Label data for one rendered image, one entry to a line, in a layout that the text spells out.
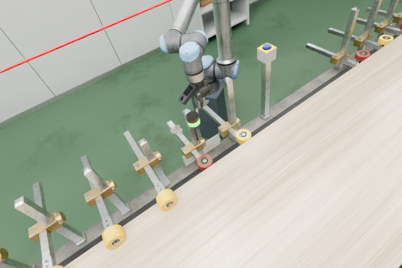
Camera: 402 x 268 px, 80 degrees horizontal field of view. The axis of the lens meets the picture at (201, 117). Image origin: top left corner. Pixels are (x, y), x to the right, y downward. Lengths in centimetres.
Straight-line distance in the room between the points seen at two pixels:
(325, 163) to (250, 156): 33
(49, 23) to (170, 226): 292
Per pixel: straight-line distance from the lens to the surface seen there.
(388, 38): 211
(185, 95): 119
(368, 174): 125
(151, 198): 143
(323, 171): 121
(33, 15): 349
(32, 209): 120
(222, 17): 169
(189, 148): 132
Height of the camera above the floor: 190
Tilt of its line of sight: 45 degrees down
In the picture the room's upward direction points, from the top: 14 degrees counter-clockwise
